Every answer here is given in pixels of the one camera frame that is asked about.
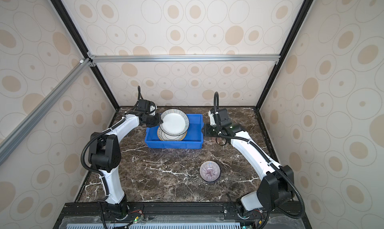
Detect black striped rim white plate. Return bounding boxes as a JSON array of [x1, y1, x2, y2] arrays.
[[160, 109, 190, 136]]

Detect dotted yellow rim plate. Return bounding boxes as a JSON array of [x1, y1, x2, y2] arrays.
[[157, 127, 187, 141]]

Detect purple striped small bowl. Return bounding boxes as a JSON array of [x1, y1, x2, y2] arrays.
[[199, 161, 221, 183]]

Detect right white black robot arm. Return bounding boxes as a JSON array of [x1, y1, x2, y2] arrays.
[[203, 108, 305, 219]]

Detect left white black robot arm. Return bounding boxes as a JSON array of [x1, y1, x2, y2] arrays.
[[81, 99, 162, 206]]

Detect blue plastic bin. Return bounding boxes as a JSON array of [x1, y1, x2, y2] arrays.
[[145, 114, 204, 149]]

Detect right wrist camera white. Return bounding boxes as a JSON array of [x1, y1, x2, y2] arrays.
[[209, 109, 216, 126]]

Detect horizontal aluminium back rail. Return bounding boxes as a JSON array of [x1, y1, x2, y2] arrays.
[[91, 54, 280, 63]]

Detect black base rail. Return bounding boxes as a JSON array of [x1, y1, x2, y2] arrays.
[[54, 202, 311, 229]]

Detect left diagonal aluminium rail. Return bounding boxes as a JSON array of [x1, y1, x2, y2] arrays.
[[1, 58, 91, 163]]

